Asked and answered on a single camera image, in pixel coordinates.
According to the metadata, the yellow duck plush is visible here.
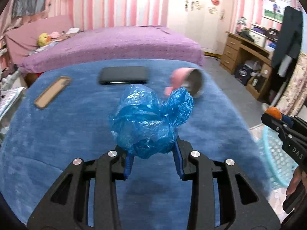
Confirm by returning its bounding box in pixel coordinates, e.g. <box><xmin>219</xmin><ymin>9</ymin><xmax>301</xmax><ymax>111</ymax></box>
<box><xmin>37</xmin><ymin>33</ymin><xmax>51</xmax><ymax>47</ymax></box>

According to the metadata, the black phone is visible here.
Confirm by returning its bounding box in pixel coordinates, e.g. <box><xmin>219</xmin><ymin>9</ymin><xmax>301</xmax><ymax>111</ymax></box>
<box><xmin>98</xmin><ymin>66</ymin><xmax>149</xmax><ymax>85</ymax></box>

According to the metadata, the dark hanging coat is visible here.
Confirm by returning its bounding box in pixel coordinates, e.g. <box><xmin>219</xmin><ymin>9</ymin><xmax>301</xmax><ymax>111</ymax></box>
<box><xmin>271</xmin><ymin>6</ymin><xmax>303</xmax><ymax>77</ymax></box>

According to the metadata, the tan phone case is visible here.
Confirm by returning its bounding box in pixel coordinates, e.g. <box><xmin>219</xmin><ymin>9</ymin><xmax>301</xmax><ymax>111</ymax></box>
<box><xmin>34</xmin><ymin>76</ymin><xmax>72</xmax><ymax>110</ymax></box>

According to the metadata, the light blue plastic basket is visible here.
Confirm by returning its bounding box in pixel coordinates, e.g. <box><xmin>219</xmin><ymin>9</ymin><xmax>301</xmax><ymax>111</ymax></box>
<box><xmin>249</xmin><ymin>124</ymin><xmax>298</xmax><ymax>190</ymax></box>

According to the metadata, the purple bedspread bed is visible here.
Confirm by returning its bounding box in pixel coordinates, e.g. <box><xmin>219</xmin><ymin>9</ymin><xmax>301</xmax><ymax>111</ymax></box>
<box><xmin>18</xmin><ymin>26</ymin><xmax>203</xmax><ymax>74</ymax></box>

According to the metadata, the right hand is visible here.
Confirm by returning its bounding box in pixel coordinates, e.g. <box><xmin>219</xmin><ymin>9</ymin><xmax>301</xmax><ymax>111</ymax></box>
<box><xmin>286</xmin><ymin>166</ymin><xmax>302</xmax><ymax>196</ymax></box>

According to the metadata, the wooden desk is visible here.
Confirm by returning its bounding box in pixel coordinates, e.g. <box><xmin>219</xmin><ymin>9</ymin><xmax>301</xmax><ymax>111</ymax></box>
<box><xmin>220</xmin><ymin>32</ymin><xmax>272</xmax><ymax>100</ymax></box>

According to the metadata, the pink steel-lined mug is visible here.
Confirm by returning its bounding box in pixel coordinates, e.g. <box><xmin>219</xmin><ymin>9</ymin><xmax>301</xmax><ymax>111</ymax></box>
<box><xmin>164</xmin><ymin>67</ymin><xmax>205</xmax><ymax>99</ymax></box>

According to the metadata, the pink headboard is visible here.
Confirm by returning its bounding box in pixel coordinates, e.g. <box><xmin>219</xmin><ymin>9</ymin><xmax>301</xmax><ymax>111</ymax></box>
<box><xmin>4</xmin><ymin>15</ymin><xmax>73</xmax><ymax>64</ymax></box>

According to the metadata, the white wardrobe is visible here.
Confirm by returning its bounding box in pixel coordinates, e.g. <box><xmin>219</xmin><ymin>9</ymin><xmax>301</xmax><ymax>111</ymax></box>
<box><xmin>167</xmin><ymin>0</ymin><xmax>233</xmax><ymax>55</ymax></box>

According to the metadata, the blue plastic bag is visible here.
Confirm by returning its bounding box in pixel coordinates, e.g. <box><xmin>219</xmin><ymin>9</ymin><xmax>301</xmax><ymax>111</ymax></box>
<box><xmin>108</xmin><ymin>84</ymin><xmax>194</xmax><ymax>159</ymax></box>

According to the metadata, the floral curtain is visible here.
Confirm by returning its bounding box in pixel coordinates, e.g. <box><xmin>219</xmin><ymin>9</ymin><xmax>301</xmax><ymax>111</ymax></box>
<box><xmin>276</xmin><ymin>52</ymin><xmax>307</xmax><ymax>116</ymax></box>

